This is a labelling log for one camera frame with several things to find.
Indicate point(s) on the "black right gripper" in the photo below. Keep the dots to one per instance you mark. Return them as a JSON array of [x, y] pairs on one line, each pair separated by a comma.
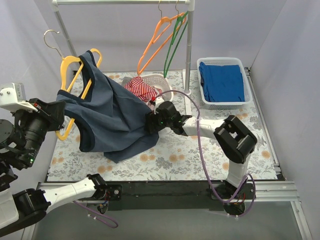
[[152, 122]]

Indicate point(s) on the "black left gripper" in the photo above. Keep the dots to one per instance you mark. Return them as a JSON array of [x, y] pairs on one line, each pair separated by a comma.
[[46, 114]]

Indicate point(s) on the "navy blue tank top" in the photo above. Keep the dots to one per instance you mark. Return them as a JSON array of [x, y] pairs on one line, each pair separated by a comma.
[[110, 119]]

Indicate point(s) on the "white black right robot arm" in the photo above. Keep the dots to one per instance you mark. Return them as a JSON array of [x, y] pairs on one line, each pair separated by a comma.
[[235, 139]]

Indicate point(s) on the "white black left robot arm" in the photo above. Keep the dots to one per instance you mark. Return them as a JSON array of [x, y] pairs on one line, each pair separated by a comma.
[[21, 204]]

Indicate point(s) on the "green clothes hanger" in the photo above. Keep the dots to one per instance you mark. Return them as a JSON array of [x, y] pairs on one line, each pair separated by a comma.
[[177, 34]]

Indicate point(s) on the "red white striped garment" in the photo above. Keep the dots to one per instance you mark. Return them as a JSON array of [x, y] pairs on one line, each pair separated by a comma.
[[142, 90]]

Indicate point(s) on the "white oval laundry basket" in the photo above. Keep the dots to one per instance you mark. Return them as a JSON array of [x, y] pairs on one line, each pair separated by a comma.
[[155, 80]]

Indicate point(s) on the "floral table mat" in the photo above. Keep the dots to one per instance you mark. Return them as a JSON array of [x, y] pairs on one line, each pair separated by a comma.
[[174, 158]]

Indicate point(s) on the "blue folded cloth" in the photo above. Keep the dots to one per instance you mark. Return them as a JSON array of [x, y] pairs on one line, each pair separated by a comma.
[[221, 83]]

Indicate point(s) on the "white rectangular basket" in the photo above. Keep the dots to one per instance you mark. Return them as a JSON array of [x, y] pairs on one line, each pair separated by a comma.
[[226, 105]]

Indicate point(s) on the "silver clothes rack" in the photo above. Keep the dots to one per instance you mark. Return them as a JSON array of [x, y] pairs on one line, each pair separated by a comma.
[[190, 8]]

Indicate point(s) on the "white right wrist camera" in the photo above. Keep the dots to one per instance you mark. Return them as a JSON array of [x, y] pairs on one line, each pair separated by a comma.
[[154, 103]]

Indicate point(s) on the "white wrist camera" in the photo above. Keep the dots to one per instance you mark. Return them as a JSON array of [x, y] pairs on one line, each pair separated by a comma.
[[154, 103], [13, 96]]

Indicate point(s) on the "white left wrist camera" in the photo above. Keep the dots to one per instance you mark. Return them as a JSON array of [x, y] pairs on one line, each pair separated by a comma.
[[13, 96]]

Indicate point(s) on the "aluminium frame rail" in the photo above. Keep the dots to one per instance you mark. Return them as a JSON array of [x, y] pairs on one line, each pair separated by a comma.
[[276, 215]]

